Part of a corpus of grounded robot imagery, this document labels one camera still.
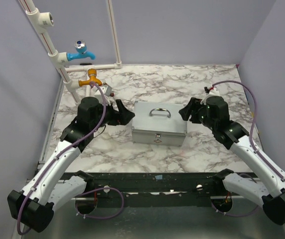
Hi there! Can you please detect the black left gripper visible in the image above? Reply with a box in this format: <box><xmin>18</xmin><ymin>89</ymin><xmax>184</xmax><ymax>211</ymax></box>
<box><xmin>91</xmin><ymin>100</ymin><xmax>135</xmax><ymax>131</ymax></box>

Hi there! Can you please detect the grey metal medicine box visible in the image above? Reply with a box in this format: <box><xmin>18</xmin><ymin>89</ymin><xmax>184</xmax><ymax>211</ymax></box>
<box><xmin>132</xmin><ymin>101</ymin><xmax>187</xmax><ymax>147</ymax></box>

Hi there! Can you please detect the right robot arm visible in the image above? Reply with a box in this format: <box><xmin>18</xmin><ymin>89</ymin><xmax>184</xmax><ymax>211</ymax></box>
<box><xmin>179</xmin><ymin>96</ymin><xmax>285</xmax><ymax>225</ymax></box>

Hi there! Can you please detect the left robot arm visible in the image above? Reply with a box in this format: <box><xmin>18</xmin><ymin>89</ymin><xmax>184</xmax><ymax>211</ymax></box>
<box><xmin>7</xmin><ymin>97</ymin><xmax>135</xmax><ymax>236</ymax></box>

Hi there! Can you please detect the orange plastic faucet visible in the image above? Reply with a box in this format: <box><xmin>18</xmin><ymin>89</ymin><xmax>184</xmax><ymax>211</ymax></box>
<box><xmin>78</xmin><ymin>68</ymin><xmax>103</xmax><ymax>87</ymax></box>

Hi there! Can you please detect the blue plastic faucet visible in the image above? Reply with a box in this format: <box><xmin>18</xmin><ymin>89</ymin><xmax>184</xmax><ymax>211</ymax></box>
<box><xmin>67</xmin><ymin>40</ymin><xmax>96</xmax><ymax>61</ymax></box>

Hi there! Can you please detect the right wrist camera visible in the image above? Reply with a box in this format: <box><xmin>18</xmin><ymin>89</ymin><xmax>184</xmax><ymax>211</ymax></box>
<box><xmin>202</xmin><ymin>86</ymin><xmax>221</xmax><ymax>104</ymax></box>

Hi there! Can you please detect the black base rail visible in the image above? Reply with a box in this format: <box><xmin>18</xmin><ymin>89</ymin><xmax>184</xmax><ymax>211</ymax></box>
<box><xmin>65</xmin><ymin>171</ymin><xmax>233</xmax><ymax>209</ymax></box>

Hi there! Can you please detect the white pvc pipe frame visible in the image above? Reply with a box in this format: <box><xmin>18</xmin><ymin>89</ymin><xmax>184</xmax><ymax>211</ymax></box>
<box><xmin>18</xmin><ymin>0</ymin><xmax>123</xmax><ymax>105</ymax></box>

